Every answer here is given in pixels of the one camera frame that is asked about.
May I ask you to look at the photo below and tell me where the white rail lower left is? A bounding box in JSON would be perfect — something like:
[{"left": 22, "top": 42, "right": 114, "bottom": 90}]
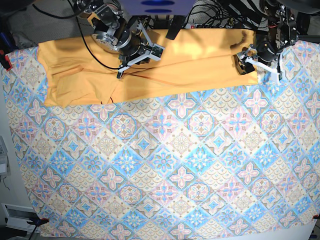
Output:
[{"left": 1, "top": 203, "right": 38, "bottom": 233}]

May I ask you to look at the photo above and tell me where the patterned tile tablecloth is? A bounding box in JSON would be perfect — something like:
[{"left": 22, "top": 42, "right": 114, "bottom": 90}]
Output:
[{"left": 1, "top": 41, "right": 320, "bottom": 240}]

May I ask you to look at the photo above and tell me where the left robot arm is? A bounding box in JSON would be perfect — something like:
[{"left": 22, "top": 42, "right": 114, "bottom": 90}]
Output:
[{"left": 236, "top": 0, "right": 298, "bottom": 84}]

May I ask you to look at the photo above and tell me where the black bracket at table edge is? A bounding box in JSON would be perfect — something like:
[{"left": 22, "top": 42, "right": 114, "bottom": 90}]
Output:
[{"left": 165, "top": 15, "right": 186, "bottom": 40}]

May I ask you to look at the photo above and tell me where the red clamp upper left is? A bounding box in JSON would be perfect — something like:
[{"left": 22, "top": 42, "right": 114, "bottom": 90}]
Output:
[{"left": 0, "top": 49, "right": 13, "bottom": 71}]

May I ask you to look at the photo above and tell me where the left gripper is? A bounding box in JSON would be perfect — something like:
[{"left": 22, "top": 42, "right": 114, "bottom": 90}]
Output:
[{"left": 237, "top": 40, "right": 284, "bottom": 82}]

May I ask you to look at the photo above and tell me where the yellow T-shirt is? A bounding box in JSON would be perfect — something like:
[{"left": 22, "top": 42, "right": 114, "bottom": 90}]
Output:
[{"left": 37, "top": 28, "right": 258, "bottom": 107}]

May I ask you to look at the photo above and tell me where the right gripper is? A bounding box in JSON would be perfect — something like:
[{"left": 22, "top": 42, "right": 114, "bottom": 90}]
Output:
[{"left": 116, "top": 21, "right": 165, "bottom": 79}]

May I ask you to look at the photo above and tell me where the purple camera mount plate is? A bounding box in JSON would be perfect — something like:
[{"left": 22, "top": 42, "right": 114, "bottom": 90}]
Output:
[{"left": 119, "top": 0, "right": 196, "bottom": 16}]

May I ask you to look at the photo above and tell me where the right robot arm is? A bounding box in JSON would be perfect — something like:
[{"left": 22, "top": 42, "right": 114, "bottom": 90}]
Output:
[{"left": 72, "top": 0, "right": 194, "bottom": 79}]

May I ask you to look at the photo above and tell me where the white power strip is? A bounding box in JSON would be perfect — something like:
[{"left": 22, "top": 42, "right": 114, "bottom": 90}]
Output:
[{"left": 185, "top": 23, "right": 201, "bottom": 29}]

